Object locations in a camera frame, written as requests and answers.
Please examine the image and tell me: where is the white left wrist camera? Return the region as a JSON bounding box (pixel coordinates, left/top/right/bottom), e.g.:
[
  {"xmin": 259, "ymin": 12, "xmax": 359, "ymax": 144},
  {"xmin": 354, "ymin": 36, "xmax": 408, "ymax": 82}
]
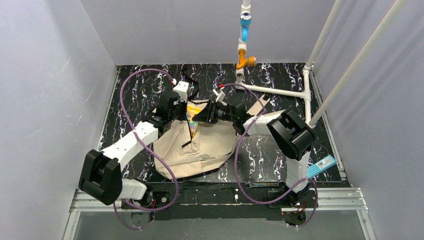
[{"xmin": 171, "ymin": 78, "xmax": 190, "ymax": 103}]

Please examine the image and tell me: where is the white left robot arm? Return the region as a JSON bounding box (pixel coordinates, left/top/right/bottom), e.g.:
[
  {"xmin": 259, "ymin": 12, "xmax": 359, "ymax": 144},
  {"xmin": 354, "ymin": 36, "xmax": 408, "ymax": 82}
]
[{"xmin": 78, "ymin": 91, "xmax": 188, "ymax": 206}]

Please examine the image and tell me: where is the aluminium rail frame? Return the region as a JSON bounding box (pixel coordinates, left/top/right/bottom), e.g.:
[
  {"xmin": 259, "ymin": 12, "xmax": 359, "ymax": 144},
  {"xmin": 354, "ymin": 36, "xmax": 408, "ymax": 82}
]
[{"xmin": 63, "ymin": 187, "xmax": 376, "ymax": 240}]

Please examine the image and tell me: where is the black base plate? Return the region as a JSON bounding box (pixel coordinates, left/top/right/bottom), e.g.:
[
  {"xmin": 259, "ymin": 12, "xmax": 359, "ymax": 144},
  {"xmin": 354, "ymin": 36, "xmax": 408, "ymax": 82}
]
[{"xmin": 119, "ymin": 181, "xmax": 319, "ymax": 222}]

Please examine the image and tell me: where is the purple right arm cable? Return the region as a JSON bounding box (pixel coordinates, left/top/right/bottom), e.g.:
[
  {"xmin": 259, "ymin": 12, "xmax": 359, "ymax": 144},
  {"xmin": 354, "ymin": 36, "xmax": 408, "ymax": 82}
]
[{"xmin": 220, "ymin": 83, "xmax": 319, "ymax": 229}]

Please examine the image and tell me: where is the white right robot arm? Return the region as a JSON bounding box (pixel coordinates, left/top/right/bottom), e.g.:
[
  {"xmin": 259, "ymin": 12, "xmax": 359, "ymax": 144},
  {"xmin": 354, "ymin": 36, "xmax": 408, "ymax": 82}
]
[{"xmin": 192, "ymin": 100, "xmax": 316, "ymax": 194}]

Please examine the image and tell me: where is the blue orange pipe fitting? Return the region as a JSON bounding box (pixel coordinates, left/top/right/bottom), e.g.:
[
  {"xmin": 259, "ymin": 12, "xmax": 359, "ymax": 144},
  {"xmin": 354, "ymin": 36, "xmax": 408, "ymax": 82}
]
[{"xmin": 236, "ymin": 10, "xmax": 257, "ymax": 70}]

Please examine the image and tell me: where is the light blue barcode book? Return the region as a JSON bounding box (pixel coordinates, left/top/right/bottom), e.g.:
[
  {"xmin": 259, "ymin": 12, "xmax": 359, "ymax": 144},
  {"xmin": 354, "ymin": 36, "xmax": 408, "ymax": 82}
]
[{"xmin": 307, "ymin": 155, "xmax": 337, "ymax": 179}]

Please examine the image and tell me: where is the beige canvas backpack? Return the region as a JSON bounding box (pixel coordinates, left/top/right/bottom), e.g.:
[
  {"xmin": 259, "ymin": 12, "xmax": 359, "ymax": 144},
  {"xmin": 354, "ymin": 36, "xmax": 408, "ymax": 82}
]
[{"xmin": 152, "ymin": 64, "xmax": 286, "ymax": 181}]

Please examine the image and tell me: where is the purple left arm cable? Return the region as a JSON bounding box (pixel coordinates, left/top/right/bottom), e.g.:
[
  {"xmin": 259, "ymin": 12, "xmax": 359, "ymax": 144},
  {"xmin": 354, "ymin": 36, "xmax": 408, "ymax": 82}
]
[{"xmin": 112, "ymin": 68, "xmax": 180, "ymax": 231}]

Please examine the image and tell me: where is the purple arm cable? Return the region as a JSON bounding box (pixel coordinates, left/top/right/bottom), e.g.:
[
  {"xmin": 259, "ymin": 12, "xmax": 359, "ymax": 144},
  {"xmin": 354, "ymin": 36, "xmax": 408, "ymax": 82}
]
[
  {"xmin": 112, "ymin": 68, "xmax": 180, "ymax": 231},
  {"xmin": 220, "ymin": 83, "xmax": 319, "ymax": 229}
]

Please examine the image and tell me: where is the white PVC pipe frame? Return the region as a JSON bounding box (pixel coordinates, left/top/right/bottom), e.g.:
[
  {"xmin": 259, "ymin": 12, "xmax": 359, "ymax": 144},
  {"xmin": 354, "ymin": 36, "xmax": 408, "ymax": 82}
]
[{"xmin": 234, "ymin": 0, "xmax": 409, "ymax": 128}]

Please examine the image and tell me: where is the colourful crayon box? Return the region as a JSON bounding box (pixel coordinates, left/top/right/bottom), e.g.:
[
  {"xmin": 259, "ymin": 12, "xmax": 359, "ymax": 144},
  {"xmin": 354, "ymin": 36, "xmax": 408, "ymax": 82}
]
[{"xmin": 186, "ymin": 106, "xmax": 202, "ymax": 138}]

